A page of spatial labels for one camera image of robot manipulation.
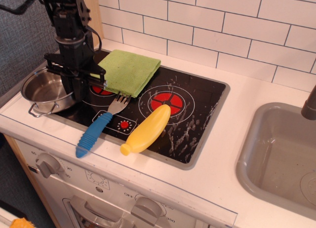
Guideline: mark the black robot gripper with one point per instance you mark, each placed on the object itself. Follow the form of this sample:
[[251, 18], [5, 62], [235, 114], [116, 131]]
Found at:
[[75, 63]]

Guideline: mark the stainless steel pot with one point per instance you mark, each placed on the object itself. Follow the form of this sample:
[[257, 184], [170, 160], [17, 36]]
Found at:
[[46, 94]]

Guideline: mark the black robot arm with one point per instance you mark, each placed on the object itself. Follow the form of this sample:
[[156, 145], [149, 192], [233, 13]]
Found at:
[[65, 15]]

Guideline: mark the black toy stove top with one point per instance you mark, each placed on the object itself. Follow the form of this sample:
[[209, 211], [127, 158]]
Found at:
[[195, 103]]

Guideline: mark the green folded cloth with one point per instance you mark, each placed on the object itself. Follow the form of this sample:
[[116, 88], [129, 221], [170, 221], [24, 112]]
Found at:
[[128, 73]]

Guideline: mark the grey left oven knob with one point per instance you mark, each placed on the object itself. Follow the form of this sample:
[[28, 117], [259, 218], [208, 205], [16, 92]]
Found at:
[[47, 165]]

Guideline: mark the grey oven knob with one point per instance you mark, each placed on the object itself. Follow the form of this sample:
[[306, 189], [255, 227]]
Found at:
[[47, 165], [147, 210]]

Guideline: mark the yellow plastic banana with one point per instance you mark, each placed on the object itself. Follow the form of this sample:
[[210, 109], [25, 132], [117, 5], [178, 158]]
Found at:
[[147, 132]]

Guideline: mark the white toy oven front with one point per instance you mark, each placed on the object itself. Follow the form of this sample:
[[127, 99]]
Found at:
[[80, 198]]

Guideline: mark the grey right oven knob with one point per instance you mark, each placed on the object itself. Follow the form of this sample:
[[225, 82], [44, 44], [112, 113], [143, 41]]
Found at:
[[147, 210]]

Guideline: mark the orange object at corner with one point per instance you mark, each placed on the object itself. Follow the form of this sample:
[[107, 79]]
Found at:
[[21, 223]]

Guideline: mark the grey plastic sink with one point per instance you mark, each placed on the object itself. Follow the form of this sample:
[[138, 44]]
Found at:
[[277, 162]]

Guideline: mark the grey faucet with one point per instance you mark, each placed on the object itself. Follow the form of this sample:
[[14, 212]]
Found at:
[[308, 110]]

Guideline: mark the blue handled metal fork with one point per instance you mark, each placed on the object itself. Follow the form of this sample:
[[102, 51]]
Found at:
[[93, 132]]

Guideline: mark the wooden side post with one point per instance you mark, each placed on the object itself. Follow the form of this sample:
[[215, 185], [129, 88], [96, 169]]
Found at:
[[95, 23]]

